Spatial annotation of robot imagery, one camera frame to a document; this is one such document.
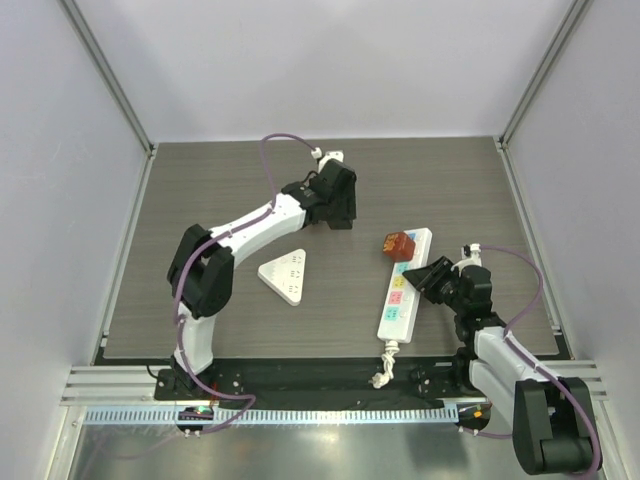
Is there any red-brown plug adapter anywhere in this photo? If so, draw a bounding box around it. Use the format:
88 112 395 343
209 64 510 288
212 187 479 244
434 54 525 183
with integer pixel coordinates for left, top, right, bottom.
382 231 416 263

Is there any white power strip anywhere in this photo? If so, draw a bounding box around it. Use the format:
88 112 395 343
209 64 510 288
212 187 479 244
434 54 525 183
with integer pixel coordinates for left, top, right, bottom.
377 228 432 344

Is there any white triangular socket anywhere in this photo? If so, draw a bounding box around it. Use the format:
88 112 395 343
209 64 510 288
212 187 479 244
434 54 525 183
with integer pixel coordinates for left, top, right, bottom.
257 249 307 307

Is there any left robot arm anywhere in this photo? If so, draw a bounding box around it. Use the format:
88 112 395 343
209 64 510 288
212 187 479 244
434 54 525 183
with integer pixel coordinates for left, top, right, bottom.
167 159 357 400

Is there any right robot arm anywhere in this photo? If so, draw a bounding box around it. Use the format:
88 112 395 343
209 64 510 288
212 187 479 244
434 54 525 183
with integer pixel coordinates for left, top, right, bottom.
403 257 603 478

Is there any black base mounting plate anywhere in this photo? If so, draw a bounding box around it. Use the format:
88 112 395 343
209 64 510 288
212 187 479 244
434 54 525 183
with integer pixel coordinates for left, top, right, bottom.
154 355 511 407

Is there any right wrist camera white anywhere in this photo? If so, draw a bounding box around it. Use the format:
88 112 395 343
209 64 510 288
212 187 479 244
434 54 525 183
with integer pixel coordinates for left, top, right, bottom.
455 243 482 271

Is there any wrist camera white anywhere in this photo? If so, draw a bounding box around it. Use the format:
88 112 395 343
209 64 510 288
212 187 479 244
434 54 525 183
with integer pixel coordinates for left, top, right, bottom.
455 243 482 271
311 147 344 172

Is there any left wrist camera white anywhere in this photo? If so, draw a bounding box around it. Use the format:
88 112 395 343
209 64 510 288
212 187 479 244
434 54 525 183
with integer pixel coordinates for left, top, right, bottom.
311 147 344 172

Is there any white coiled power cord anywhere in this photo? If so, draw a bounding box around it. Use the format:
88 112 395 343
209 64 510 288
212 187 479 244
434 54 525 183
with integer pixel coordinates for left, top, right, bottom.
370 340 401 390

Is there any right aluminium frame post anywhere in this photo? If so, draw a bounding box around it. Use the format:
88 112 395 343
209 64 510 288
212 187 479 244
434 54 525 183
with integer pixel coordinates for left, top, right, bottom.
497 0 593 150

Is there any aluminium frame post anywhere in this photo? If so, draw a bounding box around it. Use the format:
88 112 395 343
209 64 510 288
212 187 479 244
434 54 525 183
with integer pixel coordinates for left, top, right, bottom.
497 0 593 150
58 0 154 157

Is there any left aluminium frame post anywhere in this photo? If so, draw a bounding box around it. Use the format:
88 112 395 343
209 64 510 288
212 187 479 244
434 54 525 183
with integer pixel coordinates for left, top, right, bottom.
58 0 154 157

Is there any white slotted cable duct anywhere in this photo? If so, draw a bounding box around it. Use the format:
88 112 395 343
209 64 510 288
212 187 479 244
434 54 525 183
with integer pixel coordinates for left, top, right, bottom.
84 405 459 427

